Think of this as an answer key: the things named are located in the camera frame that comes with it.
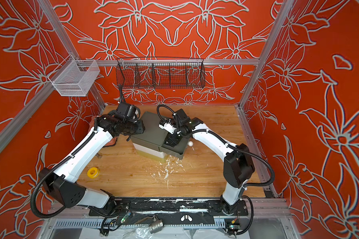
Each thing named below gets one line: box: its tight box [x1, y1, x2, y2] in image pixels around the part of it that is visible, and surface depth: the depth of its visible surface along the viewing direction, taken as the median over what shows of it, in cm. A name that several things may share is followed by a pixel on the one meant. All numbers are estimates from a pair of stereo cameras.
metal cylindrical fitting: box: [149, 219, 165, 235], surface depth 67 cm
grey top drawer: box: [158, 136, 190, 160], surface depth 76 cm
